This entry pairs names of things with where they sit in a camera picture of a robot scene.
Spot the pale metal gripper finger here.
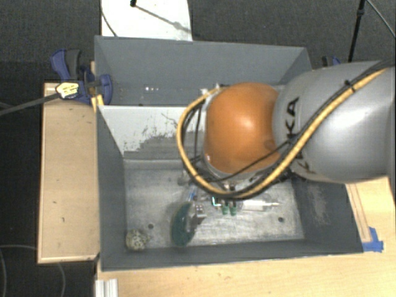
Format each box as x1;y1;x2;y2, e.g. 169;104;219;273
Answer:
186;204;208;232
184;186;200;204

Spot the speckled beige ball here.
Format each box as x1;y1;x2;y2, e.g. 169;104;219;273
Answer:
125;229;152;252

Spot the grey metal bin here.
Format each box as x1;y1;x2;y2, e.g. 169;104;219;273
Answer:
93;35;364;272

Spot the dark green curved piece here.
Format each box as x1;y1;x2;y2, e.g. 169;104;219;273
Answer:
170;201;196;248

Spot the pale wood board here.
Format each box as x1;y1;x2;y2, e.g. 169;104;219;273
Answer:
37;82;101;264

